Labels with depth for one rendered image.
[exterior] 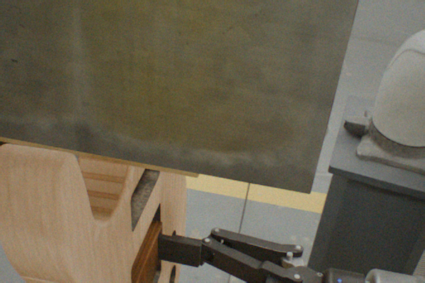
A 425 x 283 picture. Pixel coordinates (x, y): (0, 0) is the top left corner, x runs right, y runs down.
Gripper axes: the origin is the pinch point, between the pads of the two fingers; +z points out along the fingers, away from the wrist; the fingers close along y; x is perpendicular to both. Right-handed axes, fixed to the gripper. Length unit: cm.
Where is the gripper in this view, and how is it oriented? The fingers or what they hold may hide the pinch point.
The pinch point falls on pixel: (152, 272)
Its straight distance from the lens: 60.6
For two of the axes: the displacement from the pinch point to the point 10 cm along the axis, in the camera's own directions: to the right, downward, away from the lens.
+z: -9.8, -1.7, 1.1
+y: 1.9, -5.2, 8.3
